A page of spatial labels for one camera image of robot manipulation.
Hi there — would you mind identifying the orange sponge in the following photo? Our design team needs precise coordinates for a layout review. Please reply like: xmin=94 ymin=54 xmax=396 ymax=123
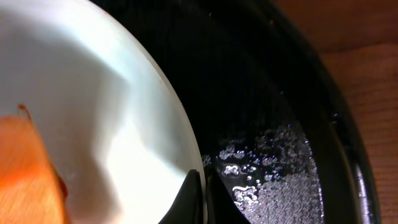
xmin=1 ymin=116 xmax=70 ymax=223

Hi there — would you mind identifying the black round tray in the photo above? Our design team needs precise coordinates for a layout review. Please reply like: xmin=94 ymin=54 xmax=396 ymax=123
xmin=98 ymin=1 xmax=381 ymax=223

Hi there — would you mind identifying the light green plate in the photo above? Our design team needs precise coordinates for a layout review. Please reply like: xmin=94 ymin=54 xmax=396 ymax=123
xmin=1 ymin=0 xmax=203 ymax=223

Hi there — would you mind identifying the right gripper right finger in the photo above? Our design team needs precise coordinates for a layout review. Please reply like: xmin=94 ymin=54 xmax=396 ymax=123
xmin=206 ymin=174 xmax=250 ymax=224

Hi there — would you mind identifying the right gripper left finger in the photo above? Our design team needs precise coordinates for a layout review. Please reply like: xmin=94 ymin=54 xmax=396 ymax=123
xmin=159 ymin=169 xmax=201 ymax=224

